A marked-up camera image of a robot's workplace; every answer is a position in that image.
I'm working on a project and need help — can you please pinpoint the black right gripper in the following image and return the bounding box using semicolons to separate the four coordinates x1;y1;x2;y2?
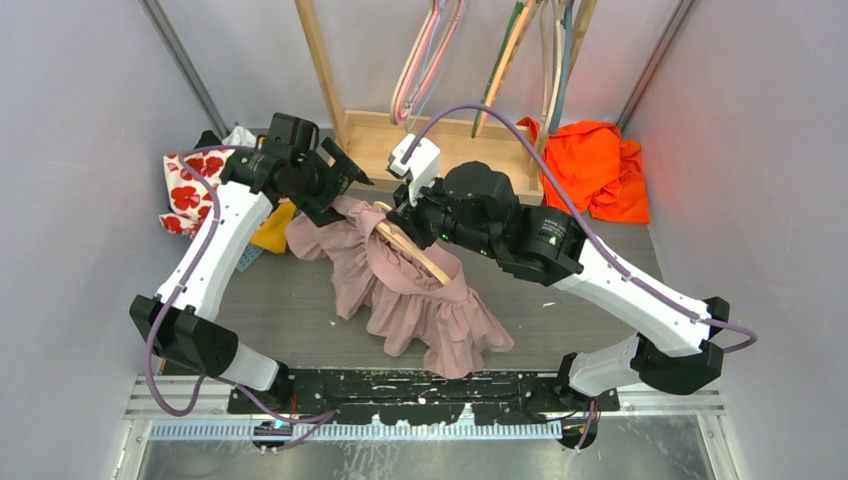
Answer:
387;169;500;260

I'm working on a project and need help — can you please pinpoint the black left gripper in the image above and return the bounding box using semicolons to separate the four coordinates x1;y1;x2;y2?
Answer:
290;139;371;226

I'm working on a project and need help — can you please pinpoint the beige plastic hanger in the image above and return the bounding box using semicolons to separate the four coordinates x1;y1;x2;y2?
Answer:
375;219;453;285

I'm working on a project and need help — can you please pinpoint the pink pleated skirt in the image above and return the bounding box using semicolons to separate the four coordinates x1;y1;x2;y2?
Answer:
286;196;514;379

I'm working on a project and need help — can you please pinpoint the red poppy print garment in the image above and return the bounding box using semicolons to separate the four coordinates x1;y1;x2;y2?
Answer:
159;149;233;238

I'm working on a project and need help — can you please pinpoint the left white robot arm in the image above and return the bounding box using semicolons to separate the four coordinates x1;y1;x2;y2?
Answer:
130;113;371;413

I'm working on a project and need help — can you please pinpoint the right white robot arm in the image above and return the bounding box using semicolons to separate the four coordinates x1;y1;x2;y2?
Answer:
387;161;729;411

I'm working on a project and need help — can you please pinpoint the wooden hanger rack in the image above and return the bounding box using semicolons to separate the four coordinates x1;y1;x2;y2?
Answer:
295;1;597;204

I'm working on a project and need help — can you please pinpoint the pink hanger on rack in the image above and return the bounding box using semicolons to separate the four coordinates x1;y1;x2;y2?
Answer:
390;0;468;127

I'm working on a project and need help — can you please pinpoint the teal hanger on rack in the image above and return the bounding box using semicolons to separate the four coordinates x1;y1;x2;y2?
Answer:
547;0;575;134

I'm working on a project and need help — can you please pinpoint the light blue hanger on rack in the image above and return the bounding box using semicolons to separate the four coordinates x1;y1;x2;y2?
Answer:
405;0;468;132

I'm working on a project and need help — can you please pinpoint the peach hanger on rack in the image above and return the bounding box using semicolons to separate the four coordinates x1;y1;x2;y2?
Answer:
475;0;541;139

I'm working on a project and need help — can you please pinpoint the cream hanger on rack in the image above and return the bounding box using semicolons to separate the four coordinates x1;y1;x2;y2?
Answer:
535;1;568;154

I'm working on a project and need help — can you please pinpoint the yellow garment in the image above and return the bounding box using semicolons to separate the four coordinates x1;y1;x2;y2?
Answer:
250;199;297;254

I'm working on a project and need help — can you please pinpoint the blue plastic basket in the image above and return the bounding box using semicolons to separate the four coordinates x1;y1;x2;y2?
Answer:
235;243;265;272

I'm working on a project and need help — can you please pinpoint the orange garment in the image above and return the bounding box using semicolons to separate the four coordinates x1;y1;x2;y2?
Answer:
541;120;651;225

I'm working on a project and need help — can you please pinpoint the black garment in basket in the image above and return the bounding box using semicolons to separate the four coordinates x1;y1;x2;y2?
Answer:
194;130;222;149

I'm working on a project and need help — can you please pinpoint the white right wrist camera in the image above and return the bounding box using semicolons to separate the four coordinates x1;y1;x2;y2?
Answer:
387;134;441;207

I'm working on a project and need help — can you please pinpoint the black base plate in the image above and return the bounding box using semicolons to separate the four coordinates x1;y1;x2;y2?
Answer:
259;368;589;426

